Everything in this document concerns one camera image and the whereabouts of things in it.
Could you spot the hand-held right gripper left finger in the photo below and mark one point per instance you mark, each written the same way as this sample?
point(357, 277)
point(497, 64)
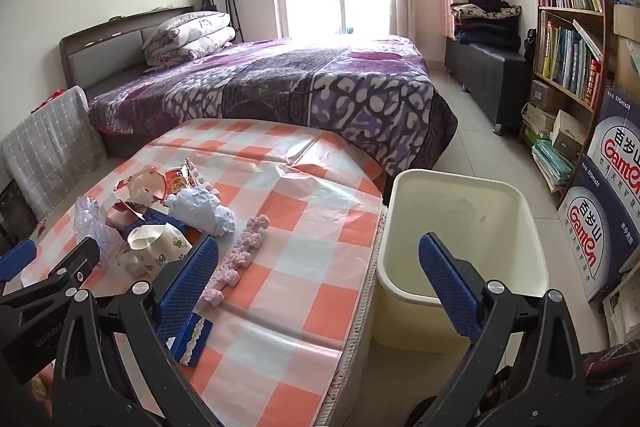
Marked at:
point(192, 289)

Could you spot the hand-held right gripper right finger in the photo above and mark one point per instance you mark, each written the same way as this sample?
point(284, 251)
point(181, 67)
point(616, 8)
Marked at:
point(447, 287)

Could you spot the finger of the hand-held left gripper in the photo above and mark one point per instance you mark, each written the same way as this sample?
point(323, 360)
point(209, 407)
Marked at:
point(70, 269)
point(17, 255)

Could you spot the white plastic bin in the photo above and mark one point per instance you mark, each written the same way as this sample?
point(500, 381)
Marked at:
point(450, 207)

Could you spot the red snack packet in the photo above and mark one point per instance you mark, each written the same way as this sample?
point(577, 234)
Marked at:
point(145, 187)

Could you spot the blue packet with white edge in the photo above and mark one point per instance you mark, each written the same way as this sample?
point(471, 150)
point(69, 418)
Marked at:
point(192, 337)

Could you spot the paper cup with green print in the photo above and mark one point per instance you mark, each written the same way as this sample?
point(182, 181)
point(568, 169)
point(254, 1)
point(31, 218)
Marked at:
point(160, 249)

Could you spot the clear plastic bag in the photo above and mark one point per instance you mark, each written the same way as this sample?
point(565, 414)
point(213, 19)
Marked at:
point(90, 222)

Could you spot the white foam puzzle edge strip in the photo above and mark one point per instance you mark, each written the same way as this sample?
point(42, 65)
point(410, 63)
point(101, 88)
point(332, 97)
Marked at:
point(240, 252)

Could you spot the crumpled pale blue paper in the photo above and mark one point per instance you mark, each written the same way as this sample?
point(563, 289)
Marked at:
point(202, 212)

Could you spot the grey checked cushion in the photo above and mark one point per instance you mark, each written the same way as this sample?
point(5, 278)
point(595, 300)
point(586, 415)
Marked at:
point(55, 147)

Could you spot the orange white checkered tablecloth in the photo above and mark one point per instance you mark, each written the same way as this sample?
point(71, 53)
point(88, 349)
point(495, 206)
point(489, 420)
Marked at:
point(300, 247)

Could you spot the blue water carton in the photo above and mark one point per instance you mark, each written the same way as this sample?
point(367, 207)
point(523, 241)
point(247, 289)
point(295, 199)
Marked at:
point(617, 142)
point(600, 232)

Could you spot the stack of books and papers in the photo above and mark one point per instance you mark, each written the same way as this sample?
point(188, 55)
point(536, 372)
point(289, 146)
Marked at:
point(550, 157)

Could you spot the dark red plaid cloth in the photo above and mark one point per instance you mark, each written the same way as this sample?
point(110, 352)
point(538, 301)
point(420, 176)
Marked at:
point(612, 382)

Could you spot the black bench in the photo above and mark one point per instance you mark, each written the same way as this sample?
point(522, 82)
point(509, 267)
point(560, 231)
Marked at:
point(487, 77)

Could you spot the dark wooden bed headboard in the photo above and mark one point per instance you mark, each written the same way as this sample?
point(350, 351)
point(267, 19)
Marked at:
point(100, 57)

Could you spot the folded white patterned quilt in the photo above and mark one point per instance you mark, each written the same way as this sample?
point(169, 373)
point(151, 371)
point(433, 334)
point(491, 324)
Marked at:
point(190, 34)

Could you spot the pile of folded clothes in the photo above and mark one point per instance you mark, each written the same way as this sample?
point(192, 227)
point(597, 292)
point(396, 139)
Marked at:
point(487, 24)

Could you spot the black coat stand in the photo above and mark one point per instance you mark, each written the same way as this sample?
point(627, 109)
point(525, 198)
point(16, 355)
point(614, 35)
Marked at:
point(232, 12)

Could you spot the wooden bookshelf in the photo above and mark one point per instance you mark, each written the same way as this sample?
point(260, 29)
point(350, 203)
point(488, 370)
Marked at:
point(605, 37)

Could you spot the brown cardboard box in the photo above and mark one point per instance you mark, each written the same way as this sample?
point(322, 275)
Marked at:
point(627, 52)

